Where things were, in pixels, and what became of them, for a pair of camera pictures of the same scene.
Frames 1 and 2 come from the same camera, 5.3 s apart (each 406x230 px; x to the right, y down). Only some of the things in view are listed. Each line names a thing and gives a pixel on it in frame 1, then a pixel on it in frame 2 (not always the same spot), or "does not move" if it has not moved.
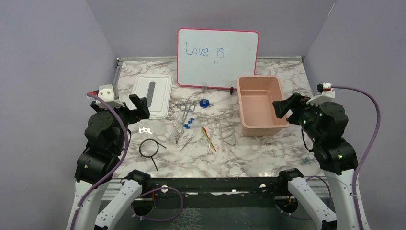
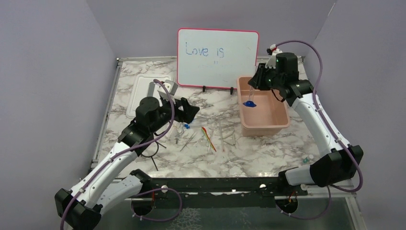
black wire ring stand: (157, 143) does not move
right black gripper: (296, 102) → (256, 81)
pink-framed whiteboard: (215, 56) does not move
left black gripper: (141, 107) → (188, 113)
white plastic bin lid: (157, 89) does not move
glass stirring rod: (222, 143) does not move
